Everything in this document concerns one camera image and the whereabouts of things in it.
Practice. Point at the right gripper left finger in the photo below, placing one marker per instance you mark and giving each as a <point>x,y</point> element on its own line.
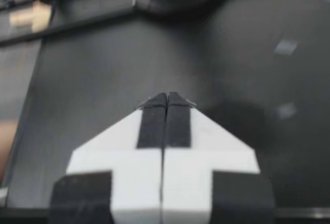
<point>134,164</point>

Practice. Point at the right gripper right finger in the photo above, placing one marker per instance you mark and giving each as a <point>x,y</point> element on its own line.
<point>196,164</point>

